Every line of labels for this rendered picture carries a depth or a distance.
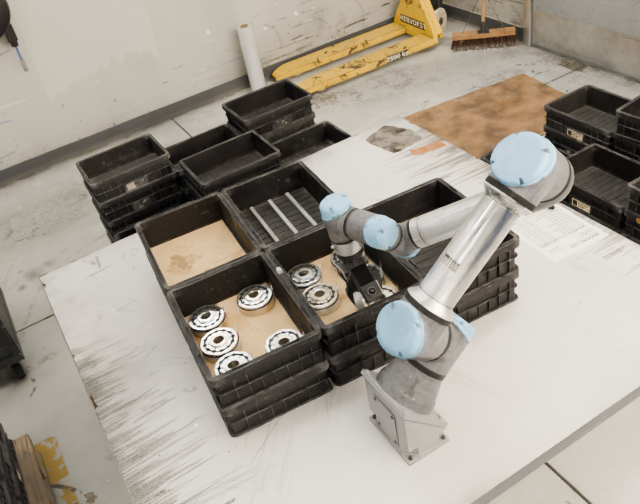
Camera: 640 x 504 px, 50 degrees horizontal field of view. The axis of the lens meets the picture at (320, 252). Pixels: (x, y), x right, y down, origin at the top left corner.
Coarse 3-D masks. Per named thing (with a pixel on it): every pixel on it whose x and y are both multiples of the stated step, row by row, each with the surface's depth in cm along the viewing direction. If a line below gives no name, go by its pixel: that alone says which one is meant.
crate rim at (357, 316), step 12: (324, 228) 202; (288, 240) 200; (276, 264) 192; (288, 276) 187; (420, 276) 178; (300, 300) 179; (384, 300) 173; (396, 300) 174; (312, 312) 174; (360, 312) 171; (372, 312) 172; (324, 324) 170; (336, 324) 169; (348, 324) 171
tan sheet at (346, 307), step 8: (328, 256) 207; (320, 264) 205; (328, 264) 204; (328, 272) 201; (328, 280) 198; (336, 280) 198; (336, 288) 195; (344, 288) 194; (344, 296) 192; (344, 304) 189; (352, 304) 189; (336, 312) 187; (344, 312) 187; (352, 312) 186; (328, 320) 185
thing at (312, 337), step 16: (256, 256) 196; (176, 288) 191; (288, 288) 183; (176, 304) 185; (192, 336) 174; (304, 336) 168; (320, 336) 169; (272, 352) 165; (288, 352) 167; (208, 368) 164; (240, 368) 163; (256, 368) 165; (224, 384) 163
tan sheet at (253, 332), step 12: (228, 300) 199; (276, 300) 195; (228, 312) 195; (240, 312) 194; (276, 312) 191; (228, 324) 191; (240, 324) 190; (252, 324) 189; (264, 324) 188; (276, 324) 187; (288, 324) 187; (240, 336) 186; (252, 336) 185; (264, 336) 184; (240, 348) 182; (252, 348) 182; (264, 348) 181
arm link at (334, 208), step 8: (328, 200) 163; (336, 200) 162; (344, 200) 161; (320, 208) 163; (328, 208) 161; (336, 208) 160; (344, 208) 161; (352, 208) 162; (328, 216) 162; (336, 216) 161; (344, 216) 161; (328, 224) 164; (336, 224) 162; (328, 232) 167; (336, 232) 164; (336, 240) 166; (344, 240) 166; (352, 240) 167
